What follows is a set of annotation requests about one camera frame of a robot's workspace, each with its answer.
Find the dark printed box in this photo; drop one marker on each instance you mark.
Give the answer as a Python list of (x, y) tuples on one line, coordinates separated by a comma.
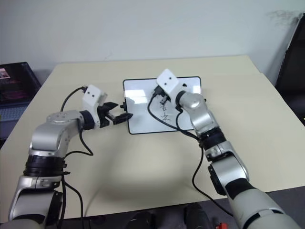
[(16, 81)]

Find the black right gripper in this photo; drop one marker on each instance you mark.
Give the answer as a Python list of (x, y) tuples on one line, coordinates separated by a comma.
[(164, 93)]

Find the black-framed whiteboard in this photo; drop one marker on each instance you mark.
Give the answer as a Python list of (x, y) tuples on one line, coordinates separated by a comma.
[(143, 100)]

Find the grey laptop keyboard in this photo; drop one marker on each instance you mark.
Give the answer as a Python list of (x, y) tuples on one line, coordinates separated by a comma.
[(12, 112)]

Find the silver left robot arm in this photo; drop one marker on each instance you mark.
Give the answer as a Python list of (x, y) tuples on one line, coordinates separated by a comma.
[(54, 133)]

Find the small black whiteboard clip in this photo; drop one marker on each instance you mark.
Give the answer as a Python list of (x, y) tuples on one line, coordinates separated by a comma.
[(123, 106)]

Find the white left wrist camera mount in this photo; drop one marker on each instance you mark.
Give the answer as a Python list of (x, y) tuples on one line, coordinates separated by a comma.
[(91, 101)]

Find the black office chair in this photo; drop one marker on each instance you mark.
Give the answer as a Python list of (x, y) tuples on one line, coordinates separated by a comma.
[(291, 71)]

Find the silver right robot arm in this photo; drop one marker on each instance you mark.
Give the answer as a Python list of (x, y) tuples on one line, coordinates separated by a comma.
[(202, 114)]

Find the dark rounded shape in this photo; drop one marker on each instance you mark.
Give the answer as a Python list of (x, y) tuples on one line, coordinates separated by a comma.
[(197, 217)]

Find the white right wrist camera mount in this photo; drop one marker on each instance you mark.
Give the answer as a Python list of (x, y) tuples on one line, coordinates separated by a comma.
[(167, 82)]

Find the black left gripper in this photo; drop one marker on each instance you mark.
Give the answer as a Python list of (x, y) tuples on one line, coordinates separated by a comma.
[(104, 117)]

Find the small red object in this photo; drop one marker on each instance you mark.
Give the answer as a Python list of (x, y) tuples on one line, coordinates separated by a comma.
[(222, 225)]

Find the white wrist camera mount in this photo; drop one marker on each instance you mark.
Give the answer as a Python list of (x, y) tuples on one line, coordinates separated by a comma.
[(91, 101), (167, 82)]

